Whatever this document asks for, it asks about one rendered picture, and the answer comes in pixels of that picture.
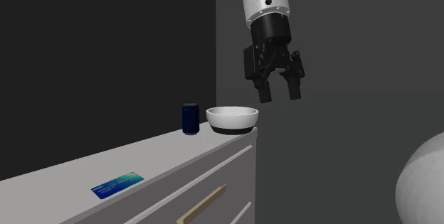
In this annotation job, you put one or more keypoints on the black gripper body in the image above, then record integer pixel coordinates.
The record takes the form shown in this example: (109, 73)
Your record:
(272, 29)

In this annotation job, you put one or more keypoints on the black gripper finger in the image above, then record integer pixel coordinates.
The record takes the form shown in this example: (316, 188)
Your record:
(295, 74)
(251, 64)

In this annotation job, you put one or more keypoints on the white bowl with black base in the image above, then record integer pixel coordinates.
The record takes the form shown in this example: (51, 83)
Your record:
(232, 117)

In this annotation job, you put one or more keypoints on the dark blue can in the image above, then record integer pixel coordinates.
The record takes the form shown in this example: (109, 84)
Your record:
(190, 119)

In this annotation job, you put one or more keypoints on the grey chest of drawers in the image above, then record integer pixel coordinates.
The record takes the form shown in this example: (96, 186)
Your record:
(215, 171)

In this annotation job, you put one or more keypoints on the blue card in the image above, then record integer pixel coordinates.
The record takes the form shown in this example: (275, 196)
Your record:
(118, 185)

